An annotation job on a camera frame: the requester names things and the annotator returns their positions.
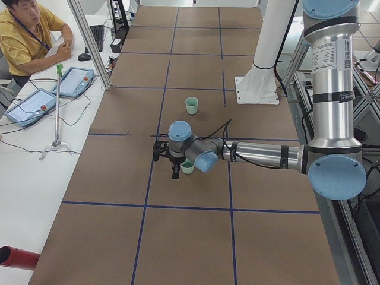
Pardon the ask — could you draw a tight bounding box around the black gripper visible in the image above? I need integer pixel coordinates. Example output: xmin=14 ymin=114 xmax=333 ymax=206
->
xmin=169 ymin=156 xmax=184 ymax=179

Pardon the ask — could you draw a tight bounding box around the mint green cup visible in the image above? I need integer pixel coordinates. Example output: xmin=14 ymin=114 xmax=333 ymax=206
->
xmin=180 ymin=159 xmax=194 ymax=175
xmin=185 ymin=97 xmax=199 ymax=115

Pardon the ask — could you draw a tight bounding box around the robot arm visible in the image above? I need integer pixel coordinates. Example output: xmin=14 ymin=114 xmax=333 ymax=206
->
xmin=155 ymin=1 xmax=366 ymax=200

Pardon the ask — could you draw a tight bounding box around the brown paper table mat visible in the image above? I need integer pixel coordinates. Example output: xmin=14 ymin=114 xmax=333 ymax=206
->
xmin=30 ymin=6 xmax=340 ymax=284

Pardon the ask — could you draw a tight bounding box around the metal reacher grabber tool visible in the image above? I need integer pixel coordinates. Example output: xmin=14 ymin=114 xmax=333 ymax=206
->
xmin=39 ymin=64 xmax=71 ymax=161

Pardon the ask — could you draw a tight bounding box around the far blue teach pendant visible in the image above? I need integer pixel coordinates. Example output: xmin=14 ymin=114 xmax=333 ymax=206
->
xmin=60 ymin=66 xmax=94 ymax=99

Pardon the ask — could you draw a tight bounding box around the blue teach pendant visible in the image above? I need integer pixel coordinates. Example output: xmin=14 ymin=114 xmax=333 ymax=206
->
xmin=5 ymin=88 xmax=56 ymax=127
xmin=60 ymin=66 xmax=94 ymax=99

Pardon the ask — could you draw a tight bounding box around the black box device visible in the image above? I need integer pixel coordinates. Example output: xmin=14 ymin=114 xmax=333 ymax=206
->
xmin=110 ymin=39 xmax=124 ymax=53

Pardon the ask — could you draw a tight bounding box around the black computer mouse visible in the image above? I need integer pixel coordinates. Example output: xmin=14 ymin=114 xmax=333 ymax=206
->
xmin=77 ymin=53 xmax=91 ymax=62

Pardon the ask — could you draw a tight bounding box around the near blue teach pendant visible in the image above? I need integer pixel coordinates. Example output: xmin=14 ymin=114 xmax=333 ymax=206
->
xmin=5 ymin=88 xmax=56 ymax=127

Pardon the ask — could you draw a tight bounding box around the black keyboard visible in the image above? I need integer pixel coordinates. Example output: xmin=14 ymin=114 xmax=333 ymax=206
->
xmin=90 ymin=25 xmax=105 ymax=52

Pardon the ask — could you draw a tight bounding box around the red cylinder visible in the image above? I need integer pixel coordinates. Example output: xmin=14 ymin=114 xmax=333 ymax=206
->
xmin=1 ymin=246 xmax=40 ymax=270

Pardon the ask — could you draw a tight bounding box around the man in yellow shirt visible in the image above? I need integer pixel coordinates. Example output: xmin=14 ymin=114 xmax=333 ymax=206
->
xmin=1 ymin=1 xmax=73 ymax=87

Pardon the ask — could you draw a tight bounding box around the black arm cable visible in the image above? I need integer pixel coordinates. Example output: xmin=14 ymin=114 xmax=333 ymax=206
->
xmin=157 ymin=118 xmax=286 ymax=170

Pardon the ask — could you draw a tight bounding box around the white camera stand pillar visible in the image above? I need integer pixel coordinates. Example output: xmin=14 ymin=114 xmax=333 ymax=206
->
xmin=235 ymin=0 xmax=299 ymax=105

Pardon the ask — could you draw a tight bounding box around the aluminium frame post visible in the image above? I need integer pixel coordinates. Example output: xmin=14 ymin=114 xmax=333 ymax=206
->
xmin=67 ymin=0 xmax=112 ymax=90

